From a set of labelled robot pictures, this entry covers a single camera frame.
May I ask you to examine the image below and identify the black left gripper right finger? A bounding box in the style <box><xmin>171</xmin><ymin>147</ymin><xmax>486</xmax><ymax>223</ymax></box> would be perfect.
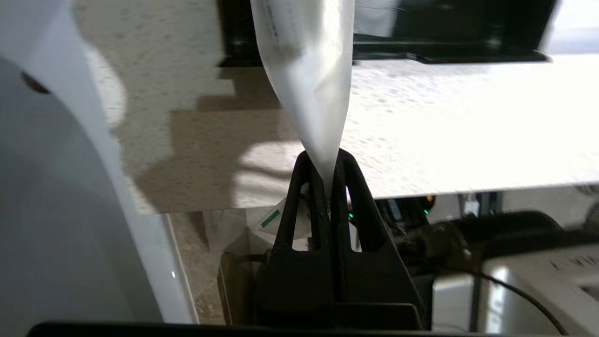
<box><xmin>330</xmin><ymin>149</ymin><xmax>422</xmax><ymax>328</ymax></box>

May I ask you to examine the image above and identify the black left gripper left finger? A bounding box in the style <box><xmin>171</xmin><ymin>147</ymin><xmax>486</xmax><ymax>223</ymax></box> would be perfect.
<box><xmin>255</xmin><ymin>150</ymin><xmax>336</xmax><ymax>326</ymax></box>

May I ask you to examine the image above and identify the long white toothbrush packet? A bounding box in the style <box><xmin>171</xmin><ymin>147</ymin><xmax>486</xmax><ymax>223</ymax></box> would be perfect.
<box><xmin>248</xmin><ymin>0</ymin><xmax>357</xmax><ymax>249</ymax></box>

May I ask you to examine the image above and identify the black glossy box drawer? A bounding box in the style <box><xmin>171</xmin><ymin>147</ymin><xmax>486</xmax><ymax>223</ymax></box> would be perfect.
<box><xmin>218</xmin><ymin>0</ymin><xmax>557</xmax><ymax>66</ymax></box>

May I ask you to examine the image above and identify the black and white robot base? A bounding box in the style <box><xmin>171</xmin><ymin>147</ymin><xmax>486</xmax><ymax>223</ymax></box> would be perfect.
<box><xmin>374</xmin><ymin>187</ymin><xmax>599</xmax><ymax>337</ymax></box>

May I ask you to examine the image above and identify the white bathtub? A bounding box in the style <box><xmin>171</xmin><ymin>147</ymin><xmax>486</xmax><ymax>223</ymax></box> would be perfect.
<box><xmin>0</xmin><ymin>0</ymin><xmax>199</xmax><ymax>324</ymax></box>

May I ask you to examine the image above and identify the thin black base cable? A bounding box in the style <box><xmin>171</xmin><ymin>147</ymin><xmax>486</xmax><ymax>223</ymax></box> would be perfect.
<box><xmin>468</xmin><ymin>268</ymin><xmax>569</xmax><ymax>337</ymax></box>

